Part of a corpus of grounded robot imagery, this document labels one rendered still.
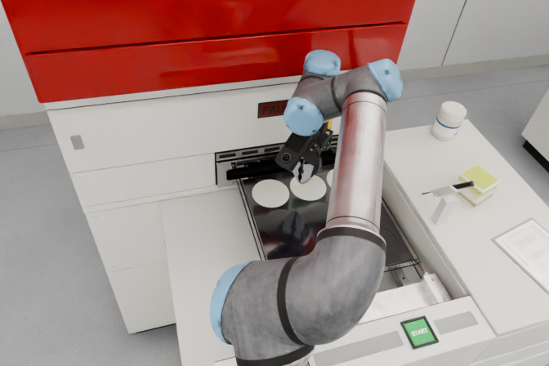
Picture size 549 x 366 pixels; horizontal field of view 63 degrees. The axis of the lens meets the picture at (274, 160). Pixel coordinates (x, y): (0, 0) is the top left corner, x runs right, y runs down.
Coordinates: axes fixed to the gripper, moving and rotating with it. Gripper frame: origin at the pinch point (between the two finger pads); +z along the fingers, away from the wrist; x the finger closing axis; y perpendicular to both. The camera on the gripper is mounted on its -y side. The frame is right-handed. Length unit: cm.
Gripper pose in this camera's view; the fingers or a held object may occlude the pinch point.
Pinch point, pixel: (300, 180)
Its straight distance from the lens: 114.0
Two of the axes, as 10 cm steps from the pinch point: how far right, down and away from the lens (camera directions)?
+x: -8.4, -4.2, 3.5
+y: 5.4, -5.6, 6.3
